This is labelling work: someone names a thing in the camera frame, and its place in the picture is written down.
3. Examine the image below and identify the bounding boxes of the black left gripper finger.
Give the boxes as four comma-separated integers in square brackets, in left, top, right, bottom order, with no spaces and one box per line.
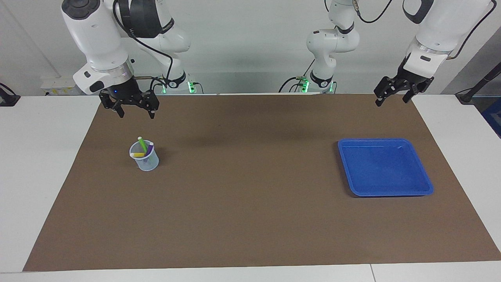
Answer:
[374,76,398,107]
[403,84,425,103]

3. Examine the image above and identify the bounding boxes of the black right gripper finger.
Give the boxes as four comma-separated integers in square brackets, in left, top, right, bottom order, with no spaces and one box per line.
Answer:
[100,92,125,118]
[137,91,160,119]

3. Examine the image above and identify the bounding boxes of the blue plastic tray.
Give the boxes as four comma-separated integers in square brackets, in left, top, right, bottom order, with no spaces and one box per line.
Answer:
[337,138,434,197]

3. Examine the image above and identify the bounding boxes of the light blue mesh cup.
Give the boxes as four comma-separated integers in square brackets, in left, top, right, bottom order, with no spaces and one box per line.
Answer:
[129,140,160,172]

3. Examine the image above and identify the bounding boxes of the black stand pole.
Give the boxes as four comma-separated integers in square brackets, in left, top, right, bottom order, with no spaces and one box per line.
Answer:
[455,63,501,104]

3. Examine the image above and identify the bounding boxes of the blue object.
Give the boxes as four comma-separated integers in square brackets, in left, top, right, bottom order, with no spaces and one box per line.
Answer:
[481,98,501,138]

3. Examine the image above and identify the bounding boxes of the black table clamp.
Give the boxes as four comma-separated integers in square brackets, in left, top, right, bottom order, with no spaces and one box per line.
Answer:
[0,83,21,107]

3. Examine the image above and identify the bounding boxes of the brown table mat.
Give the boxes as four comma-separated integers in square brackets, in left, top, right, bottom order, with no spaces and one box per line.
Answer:
[23,93,501,272]

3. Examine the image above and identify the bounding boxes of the black right base cable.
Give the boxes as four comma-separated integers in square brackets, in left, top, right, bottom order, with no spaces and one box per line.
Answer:
[150,76,204,94]

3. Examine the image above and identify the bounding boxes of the black base cable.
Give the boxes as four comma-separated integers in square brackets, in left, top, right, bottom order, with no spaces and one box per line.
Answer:
[279,59,315,93]
[150,76,204,94]

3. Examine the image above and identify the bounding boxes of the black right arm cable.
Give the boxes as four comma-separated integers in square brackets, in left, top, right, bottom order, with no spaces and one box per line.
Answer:
[113,0,173,89]

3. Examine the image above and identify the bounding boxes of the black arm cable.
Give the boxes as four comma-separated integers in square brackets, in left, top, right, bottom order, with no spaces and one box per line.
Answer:
[352,0,497,60]
[113,0,173,89]

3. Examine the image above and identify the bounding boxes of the white wall socket box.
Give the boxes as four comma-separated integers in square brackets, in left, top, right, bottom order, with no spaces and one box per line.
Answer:
[41,77,85,96]

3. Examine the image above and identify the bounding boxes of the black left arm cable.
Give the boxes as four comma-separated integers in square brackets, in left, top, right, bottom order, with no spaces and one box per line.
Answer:
[352,0,497,60]

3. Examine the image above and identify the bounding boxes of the black left base cable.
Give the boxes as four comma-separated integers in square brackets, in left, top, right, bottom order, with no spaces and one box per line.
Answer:
[279,59,315,93]

